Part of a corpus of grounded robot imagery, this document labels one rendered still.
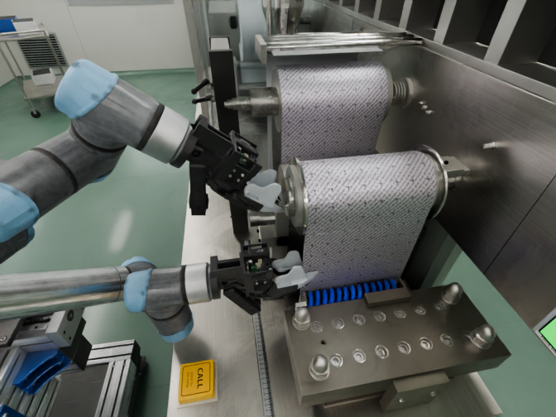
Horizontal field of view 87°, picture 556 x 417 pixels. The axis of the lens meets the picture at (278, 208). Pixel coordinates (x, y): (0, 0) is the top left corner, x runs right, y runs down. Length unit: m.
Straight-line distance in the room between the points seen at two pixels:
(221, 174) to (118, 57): 5.89
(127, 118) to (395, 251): 0.54
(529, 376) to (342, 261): 1.59
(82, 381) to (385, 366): 1.34
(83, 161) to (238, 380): 0.52
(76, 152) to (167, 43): 5.64
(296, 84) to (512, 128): 0.38
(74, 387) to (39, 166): 1.32
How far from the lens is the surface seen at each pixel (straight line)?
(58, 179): 0.47
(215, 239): 0.97
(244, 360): 0.75
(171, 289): 0.58
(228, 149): 0.46
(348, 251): 0.61
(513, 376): 2.06
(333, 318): 0.65
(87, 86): 0.44
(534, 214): 0.58
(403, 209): 0.58
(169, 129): 0.44
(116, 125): 0.44
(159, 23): 6.06
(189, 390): 0.72
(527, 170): 0.58
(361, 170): 0.53
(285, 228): 0.62
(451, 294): 0.74
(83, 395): 1.66
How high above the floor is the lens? 1.59
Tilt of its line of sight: 40 degrees down
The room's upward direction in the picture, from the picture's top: straight up
